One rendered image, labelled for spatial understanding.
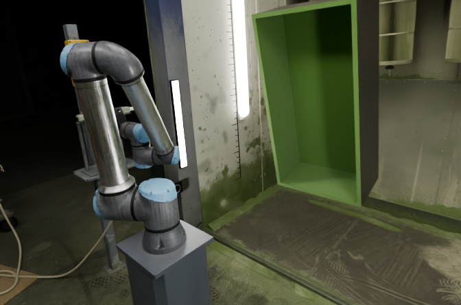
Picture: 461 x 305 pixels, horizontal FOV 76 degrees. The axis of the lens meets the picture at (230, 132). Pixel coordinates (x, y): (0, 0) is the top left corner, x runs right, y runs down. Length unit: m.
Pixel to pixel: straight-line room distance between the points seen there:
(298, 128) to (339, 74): 0.55
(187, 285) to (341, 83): 1.49
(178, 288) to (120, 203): 0.42
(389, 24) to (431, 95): 0.73
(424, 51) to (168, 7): 2.16
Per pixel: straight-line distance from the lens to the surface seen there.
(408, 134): 2.95
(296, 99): 2.28
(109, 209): 1.35
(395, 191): 2.84
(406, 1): 2.83
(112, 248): 2.37
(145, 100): 1.22
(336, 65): 2.07
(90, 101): 1.19
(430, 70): 3.11
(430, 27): 3.11
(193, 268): 1.40
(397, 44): 2.80
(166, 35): 2.07
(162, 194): 1.24
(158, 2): 2.09
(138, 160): 1.52
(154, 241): 1.34
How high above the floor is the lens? 1.41
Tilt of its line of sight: 14 degrees down
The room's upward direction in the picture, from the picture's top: 4 degrees counter-clockwise
